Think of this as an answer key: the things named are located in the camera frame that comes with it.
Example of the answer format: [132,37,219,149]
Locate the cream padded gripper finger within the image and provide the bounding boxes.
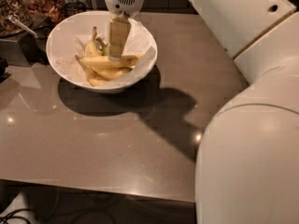
[108,16,131,61]

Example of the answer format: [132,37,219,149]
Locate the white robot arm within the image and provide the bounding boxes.
[189,0,299,224]

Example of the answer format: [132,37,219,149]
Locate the top yellow banana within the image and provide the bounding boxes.
[76,54,141,68]

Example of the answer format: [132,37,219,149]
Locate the yellow banana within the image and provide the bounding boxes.
[76,54,141,68]
[93,67,132,80]
[76,27,107,87]

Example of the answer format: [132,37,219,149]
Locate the left yellow banana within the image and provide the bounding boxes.
[76,27,107,87]

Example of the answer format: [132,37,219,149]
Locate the lower yellow banana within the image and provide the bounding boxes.
[93,67,132,80]

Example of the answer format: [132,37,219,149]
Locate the white ceramic bowl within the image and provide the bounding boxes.
[45,10,159,94]

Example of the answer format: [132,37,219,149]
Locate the glass jar of dried snacks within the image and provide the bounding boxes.
[25,0,66,24]

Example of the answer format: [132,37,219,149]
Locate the glass jar of nuts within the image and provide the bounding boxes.
[0,0,33,37]

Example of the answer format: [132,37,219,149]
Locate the metal scoop handle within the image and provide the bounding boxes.
[8,15,38,38]

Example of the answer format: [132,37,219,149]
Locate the black cables under table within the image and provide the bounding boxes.
[0,207,36,224]

